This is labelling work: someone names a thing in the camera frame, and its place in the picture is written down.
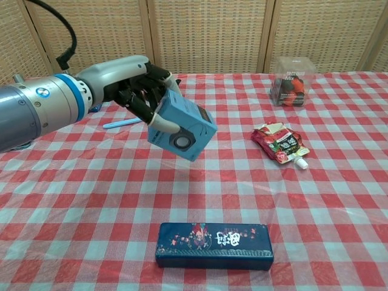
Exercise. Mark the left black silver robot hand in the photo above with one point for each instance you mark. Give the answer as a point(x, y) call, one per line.
point(121, 78)

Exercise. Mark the light blue cardboard box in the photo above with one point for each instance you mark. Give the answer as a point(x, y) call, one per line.
point(185, 127)

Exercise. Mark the light blue toothbrush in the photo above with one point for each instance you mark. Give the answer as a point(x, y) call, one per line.
point(121, 122)

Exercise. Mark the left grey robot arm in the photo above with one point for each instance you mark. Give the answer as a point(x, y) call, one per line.
point(36, 109)

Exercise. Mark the red drink pouch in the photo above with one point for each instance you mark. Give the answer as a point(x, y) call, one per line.
point(280, 142)

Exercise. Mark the blue cookie package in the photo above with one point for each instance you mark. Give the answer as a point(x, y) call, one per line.
point(96, 108)

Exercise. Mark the dark blue long box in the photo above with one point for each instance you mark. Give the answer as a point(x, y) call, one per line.
point(213, 248)

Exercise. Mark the clear plastic candy container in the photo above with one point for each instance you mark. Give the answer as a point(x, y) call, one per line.
point(289, 85)

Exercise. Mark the woven folding screen panel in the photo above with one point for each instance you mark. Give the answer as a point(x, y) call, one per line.
point(209, 36)
point(379, 39)
point(103, 33)
point(321, 33)
point(18, 39)

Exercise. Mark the red checkered tablecloth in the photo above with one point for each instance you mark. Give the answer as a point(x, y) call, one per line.
point(272, 194)

